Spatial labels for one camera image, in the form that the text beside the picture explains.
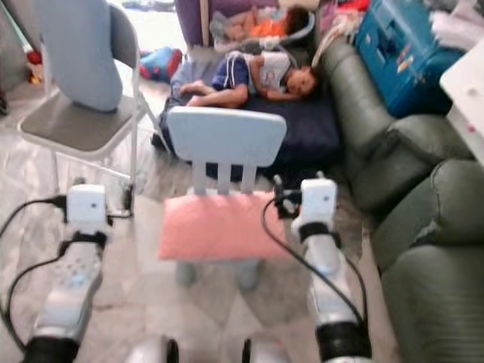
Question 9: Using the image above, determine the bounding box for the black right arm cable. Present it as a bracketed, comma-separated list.
[261, 197, 371, 334]

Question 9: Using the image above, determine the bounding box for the light blue cushion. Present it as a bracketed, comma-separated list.
[33, 0, 123, 113]

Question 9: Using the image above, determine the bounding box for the green leather sofa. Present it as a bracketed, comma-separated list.
[318, 38, 484, 363]

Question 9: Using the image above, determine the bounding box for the short black arm cable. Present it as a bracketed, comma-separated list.
[4, 256, 65, 349]

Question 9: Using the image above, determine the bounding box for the bright red cloth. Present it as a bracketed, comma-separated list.
[337, 0, 371, 12]

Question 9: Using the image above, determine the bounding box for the white baby bouncer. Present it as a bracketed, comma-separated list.
[208, 9, 317, 55]

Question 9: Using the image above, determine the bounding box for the white folded cloth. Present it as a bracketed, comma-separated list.
[430, 8, 484, 52]

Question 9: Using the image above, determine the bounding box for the silver robot leg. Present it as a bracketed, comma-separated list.
[125, 337, 178, 363]
[242, 338, 296, 363]

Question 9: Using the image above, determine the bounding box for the white table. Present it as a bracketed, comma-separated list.
[440, 38, 484, 163]

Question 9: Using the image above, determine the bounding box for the small red doll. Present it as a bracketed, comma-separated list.
[26, 49, 46, 84]

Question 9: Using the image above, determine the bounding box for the pink pillow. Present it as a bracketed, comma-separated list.
[159, 191, 290, 263]

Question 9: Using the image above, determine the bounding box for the long black arm cable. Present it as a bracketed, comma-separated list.
[0, 195, 69, 356]

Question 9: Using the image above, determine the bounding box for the child in orange shirt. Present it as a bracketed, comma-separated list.
[223, 6, 311, 40]

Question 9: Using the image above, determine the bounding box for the grey folding chair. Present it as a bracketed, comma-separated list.
[17, 0, 163, 205]

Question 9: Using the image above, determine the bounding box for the blue plastic case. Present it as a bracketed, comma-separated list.
[354, 0, 466, 118]

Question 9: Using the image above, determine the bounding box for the silver left robot leg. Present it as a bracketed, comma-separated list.
[125, 337, 178, 363]

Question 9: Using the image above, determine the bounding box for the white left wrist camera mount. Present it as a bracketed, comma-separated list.
[66, 184, 109, 231]

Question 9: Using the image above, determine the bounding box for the silver right robot leg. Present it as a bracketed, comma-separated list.
[242, 338, 296, 363]

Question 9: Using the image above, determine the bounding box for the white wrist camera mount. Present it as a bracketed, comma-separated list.
[66, 184, 109, 231]
[295, 178, 339, 226]

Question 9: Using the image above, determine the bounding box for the navy blue mattress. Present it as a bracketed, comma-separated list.
[154, 57, 343, 186]

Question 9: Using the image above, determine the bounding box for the blue and red backpack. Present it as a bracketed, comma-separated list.
[140, 47, 182, 82]

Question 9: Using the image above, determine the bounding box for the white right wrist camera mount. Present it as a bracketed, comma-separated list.
[295, 178, 339, 226]

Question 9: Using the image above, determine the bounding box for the white patterned cloth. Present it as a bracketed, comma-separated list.
[310, 11, 360, 69]

